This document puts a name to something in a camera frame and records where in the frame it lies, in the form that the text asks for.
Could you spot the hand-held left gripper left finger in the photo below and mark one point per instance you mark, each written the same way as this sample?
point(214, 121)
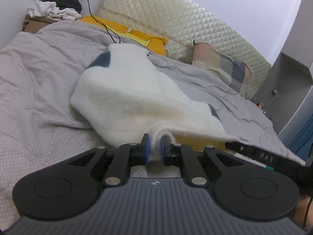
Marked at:
point(145, 150)

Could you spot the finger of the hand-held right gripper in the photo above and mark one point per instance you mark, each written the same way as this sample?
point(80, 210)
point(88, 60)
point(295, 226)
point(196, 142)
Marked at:
point(240, 148)

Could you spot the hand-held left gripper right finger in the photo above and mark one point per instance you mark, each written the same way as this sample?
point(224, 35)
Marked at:
point(163, 153)

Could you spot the white sweater with blue stripes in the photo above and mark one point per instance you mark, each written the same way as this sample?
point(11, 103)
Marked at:
point(127, 90)

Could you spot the black clothes pile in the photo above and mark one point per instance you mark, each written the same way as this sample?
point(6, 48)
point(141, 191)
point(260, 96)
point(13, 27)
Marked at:
point(66, 1)

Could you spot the white clothes pile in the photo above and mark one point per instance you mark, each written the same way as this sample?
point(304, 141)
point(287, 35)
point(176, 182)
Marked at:
point(44, 9)

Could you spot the person's right hand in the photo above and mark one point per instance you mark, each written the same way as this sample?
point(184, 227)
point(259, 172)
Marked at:
point(301, 210)

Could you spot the blue cloth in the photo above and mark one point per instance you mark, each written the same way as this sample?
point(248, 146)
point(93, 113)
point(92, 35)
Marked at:
point(303, 137)

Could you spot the small colourful trinkets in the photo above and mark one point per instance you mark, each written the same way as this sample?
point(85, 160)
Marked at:
point(259, 104)

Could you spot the grey duvet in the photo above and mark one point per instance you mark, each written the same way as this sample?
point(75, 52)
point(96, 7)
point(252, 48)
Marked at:
point(195, 78)

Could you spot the grey bedside cabinet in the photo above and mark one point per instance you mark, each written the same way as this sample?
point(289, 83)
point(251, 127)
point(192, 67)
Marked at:
point(286, 78)

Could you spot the plaid pillow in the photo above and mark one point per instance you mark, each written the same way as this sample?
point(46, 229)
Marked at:
point(227, 66)

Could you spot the yellow pillow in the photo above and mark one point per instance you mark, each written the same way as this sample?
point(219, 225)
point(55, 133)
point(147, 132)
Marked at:
point(156, 44)

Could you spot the light dotted bed sheet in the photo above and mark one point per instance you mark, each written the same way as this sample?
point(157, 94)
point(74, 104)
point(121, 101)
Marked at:
point(36, 90)

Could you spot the cream quilted headboard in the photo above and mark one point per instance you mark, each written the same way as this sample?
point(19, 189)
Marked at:
point(183, 12)

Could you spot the cardboard box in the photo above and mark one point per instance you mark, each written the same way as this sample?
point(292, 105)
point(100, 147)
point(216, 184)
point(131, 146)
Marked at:
point(34, 24)

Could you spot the wall charger plug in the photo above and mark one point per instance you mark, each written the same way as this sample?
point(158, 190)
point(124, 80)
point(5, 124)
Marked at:
point(274, 92)

